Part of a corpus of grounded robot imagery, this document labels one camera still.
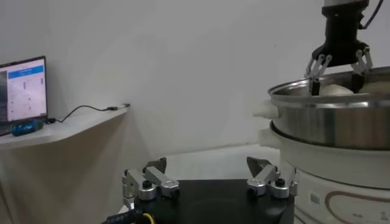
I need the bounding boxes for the white side table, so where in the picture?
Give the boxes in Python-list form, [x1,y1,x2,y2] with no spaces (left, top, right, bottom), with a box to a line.
[0,105,131,152]

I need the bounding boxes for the white steamed baozi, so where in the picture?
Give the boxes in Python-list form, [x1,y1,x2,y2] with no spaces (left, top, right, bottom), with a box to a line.
[318,83,354,96]

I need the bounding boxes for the laptop screen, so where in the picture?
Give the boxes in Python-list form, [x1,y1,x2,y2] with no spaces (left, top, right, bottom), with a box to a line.
[0,55,49,136]

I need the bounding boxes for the white electric cooker base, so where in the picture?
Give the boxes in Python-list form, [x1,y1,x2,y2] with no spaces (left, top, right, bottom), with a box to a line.
[258,127,390,224]

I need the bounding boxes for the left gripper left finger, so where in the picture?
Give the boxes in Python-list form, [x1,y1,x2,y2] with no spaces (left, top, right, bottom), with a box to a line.
[121,156,181,211]

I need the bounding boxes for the black cable with adapter plug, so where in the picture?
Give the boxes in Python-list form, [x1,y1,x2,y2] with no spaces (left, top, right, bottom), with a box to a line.
[45,103,131,124]

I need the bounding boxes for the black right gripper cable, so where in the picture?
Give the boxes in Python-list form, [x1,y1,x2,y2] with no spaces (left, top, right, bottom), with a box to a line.
[358,0,385,30]

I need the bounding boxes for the stainless steel steamer basket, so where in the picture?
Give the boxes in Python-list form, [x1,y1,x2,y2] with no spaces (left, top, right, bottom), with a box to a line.
[252,66,390,152]

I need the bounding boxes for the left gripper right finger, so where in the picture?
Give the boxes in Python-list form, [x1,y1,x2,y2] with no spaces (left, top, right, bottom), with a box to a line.
[246,156,299,200]

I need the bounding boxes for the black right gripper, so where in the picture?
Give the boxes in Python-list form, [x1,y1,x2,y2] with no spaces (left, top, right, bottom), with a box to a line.
[304,2,374,97]

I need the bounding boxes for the blue computer mouse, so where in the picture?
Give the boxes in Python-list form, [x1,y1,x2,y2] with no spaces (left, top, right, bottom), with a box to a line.
[10,119,44,137]

